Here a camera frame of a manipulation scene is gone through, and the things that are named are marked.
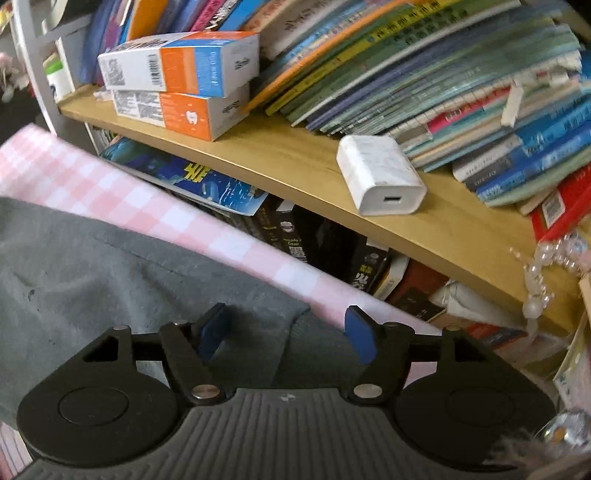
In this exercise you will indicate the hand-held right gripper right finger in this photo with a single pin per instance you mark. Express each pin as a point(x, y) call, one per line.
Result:
point(360, 334)

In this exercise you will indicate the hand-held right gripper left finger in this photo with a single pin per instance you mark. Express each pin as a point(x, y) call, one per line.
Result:
point(210, 334)

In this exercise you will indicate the grey sweatpants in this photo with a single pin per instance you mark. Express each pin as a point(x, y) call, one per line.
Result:
point(106, 286)

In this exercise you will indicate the pile of dark books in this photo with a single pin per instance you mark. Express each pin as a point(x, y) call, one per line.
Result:
point(323, 244)

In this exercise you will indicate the pink checked cartoon table mat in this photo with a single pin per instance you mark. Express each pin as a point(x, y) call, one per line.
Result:
point(138, 203)

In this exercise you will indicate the white charger plug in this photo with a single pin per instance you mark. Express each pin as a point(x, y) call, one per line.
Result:
point(378, 175)

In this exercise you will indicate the wooden shelf board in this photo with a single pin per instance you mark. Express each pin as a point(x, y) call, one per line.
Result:
point(286, 161)

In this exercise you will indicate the orange and white carton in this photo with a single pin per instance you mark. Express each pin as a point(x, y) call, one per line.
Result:
point(184, 113)
point(184, 62)

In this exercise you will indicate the row of colourful books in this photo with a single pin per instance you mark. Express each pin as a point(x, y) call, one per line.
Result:
point(415, 78)

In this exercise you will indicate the white lotion bottle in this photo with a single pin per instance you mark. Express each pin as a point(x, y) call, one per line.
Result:
point(60, 85)

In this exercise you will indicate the white shelf frame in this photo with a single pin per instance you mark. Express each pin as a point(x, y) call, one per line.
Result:
point(39, 92)

